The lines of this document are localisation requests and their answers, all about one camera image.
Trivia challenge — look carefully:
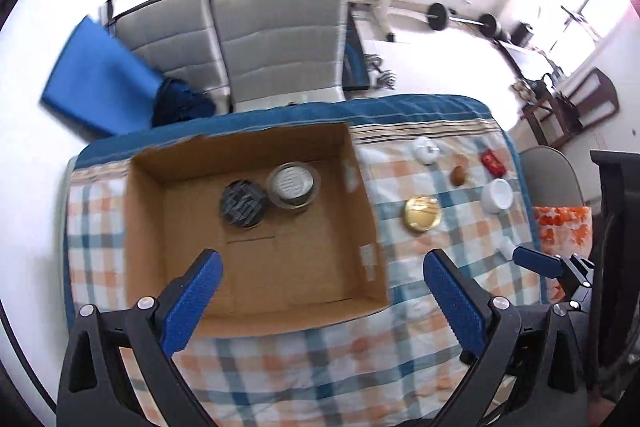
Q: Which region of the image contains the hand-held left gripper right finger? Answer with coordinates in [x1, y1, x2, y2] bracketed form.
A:
[424, 249, 591, 427]

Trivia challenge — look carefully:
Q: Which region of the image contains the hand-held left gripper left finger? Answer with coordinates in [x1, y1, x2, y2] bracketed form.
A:
[56, 249, 223, 427]

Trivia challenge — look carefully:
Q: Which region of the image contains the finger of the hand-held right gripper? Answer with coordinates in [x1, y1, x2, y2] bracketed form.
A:
[514, 246, 596, 305]

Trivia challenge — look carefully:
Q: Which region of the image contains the white round jar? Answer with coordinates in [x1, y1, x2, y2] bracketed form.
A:
[481, 179, 514, 212]

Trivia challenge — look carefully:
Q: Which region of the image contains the gold round tin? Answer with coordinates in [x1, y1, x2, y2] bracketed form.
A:
[404, 194, 443, 234]

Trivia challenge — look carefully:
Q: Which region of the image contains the small red box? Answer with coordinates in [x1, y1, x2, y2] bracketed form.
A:
[481, 150, 505, 175]

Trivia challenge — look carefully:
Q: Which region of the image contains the cardboard box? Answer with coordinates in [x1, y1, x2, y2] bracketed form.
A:
[122, 123, 391, 338]

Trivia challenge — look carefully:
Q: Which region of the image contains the white knobbed small jar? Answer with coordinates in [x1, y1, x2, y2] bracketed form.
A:
[412, 137, 441, 165]

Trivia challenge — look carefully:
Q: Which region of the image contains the orange white patterned bag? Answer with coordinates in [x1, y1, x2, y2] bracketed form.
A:
[532, 205, 593, 305]

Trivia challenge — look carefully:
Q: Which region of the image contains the grey chair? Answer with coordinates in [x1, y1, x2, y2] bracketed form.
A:
[520, 146, 586, 208]

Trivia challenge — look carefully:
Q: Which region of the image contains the plaid blanket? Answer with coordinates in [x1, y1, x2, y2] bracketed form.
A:
[62, 94, 551, 427]

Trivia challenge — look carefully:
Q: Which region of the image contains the black patterned round tin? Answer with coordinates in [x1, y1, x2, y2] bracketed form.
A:
[220, 179, 268, 230]

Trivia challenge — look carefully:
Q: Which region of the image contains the dark wooden chair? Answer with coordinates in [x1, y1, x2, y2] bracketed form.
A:
[522, 68, 621, 148]

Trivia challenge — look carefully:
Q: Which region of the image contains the dark blue knit cloth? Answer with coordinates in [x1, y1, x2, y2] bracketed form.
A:
[151, 78, 217, 128]

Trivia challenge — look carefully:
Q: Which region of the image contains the treadmill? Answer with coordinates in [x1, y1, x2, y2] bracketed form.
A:
[500, 7, 601, 80]

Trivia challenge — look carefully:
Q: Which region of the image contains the chrome dumbbell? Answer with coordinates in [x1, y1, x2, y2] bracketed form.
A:
[370, 54, 398, 90]

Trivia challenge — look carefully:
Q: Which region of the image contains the blue foam mat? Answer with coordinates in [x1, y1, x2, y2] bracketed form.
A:
[40, 16, 166, 138]

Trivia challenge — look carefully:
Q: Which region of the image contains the window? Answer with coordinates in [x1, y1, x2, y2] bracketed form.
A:
[555, 0, 631, 72]

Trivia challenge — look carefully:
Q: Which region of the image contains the narrow grey cushion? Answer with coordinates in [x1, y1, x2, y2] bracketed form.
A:
[114, 0, 231, 108]

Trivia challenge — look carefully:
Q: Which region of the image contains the short barbell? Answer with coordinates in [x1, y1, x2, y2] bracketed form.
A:
[427, 2, 501, 38]

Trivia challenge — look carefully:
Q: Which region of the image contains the black and blue bench pad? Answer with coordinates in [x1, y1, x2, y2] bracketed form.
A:
[342, 14, 372, 90]

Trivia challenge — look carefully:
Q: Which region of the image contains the wide grey cushion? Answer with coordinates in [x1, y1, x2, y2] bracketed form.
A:
[210, 0, 348, 112]

